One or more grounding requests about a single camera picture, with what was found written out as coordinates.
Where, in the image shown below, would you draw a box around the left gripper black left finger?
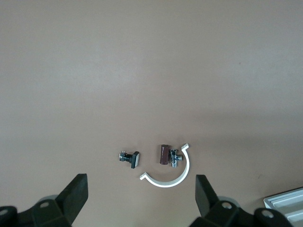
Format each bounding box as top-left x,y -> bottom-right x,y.
0,174 -> 89,227

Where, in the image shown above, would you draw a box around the white semicircular pipe clamp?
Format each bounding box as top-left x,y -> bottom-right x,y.
138,142 -> 191,189

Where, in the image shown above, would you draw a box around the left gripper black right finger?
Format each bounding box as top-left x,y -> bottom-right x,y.
188,174 -> 294,227

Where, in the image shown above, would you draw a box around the white ribbed tray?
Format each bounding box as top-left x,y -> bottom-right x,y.
263,187 -> 303,227

